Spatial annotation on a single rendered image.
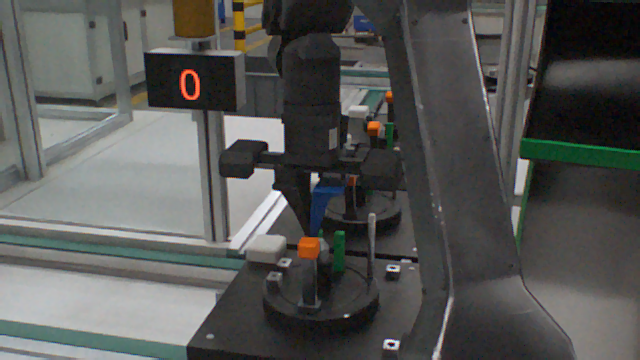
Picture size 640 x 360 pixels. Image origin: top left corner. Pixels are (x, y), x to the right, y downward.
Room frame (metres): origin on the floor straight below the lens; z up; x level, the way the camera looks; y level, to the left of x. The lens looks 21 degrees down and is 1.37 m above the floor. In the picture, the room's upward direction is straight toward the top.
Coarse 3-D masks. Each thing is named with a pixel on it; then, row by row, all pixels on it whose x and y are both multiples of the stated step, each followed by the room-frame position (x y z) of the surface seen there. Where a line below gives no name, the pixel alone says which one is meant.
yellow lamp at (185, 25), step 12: (180, 0) 0.79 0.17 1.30; (192, 0) 0.79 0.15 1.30; (204, 0) 0.79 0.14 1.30; (180, 12) 0.79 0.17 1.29; (192, 12) 0.79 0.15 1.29; (204, 12) 0.79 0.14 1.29; (180, 24) 0.79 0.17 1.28; (192, 24) 0.79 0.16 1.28; (204, 24) 0.79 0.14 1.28; (180, 36) 0.79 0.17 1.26; (192, 36) 0.79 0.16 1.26; (204, 36) 0.79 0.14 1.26
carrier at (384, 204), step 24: (360, 192) 0.89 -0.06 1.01; (384, 192) 0.95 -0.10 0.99; (288, 216) 0.90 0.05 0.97; (336, 216) 0.85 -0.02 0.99; (360, 216) 0.85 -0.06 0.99; (384, 216) 0.85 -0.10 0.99; (408, 216) 0.90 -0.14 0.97; (288, 240) 0.81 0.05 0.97; (360, 240) 0.81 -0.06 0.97; (384, 240) 0.81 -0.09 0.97; (408, 240) 0.81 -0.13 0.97
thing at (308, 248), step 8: (304, 240) 0.60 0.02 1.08; (312, 240) 0.60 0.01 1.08; (304, 248) 0.59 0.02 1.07; (312, 248) 0.59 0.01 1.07; (304, 256) 0.59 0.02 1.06; (312, 256) 0.59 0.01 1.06; (304, 264) 0.60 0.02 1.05; (312, 264) 0.59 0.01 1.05; (304, 272) 0.60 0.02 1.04; (312, 272) 0.59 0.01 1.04; (304, 280) 0.60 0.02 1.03; (312, 280) 0.59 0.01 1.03; (304, 288) 0.60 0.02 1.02; (312, 288) 0.60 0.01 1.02; (304, 296) 0.60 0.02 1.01; (312, 296) 0.60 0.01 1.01
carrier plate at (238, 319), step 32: (288, 256) 0.76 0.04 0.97; (352, 256) 0.76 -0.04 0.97; (256, 288) 0.68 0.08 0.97; (384, 288) 0.68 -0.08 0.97; (416, 288) 0.68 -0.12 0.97; (224, 320) 0.61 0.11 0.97; (256, 320) 0.61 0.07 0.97; (384, 320) 0.61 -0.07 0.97; (192, 352) 0.56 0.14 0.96; (224, 352) 0.55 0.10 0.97; (256, 352) 0.55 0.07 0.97; (288, 352) 0.55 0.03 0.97; (320, 352) 0.55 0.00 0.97; (352, 352) 0.55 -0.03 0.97
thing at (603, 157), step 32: (576, 0) 0.76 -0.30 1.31; (608, 0) 0.75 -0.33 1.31; (544, 32) 0.63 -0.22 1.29; (576, 32) 0.70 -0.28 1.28; (608, 32) 0.70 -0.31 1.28; (544, 64) 0.66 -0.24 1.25; (576, 64) 0.65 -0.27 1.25; (608, 64) 0.64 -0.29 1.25; (544, 96) 0.61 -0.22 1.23; (576, 96) 0.61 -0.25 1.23; (608, 96) 0.60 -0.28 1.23; (544, 128) 0.57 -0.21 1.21; (576, 128) 0.56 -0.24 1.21; (608, 128) 0.56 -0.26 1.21; (544, 160) 0.53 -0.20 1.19; (576, 160) 0.52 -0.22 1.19; (608, 160) 0.51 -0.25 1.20
